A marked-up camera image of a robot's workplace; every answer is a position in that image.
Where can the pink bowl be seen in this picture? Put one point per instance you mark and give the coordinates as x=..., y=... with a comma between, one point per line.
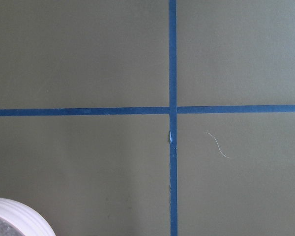
x=24, y=219

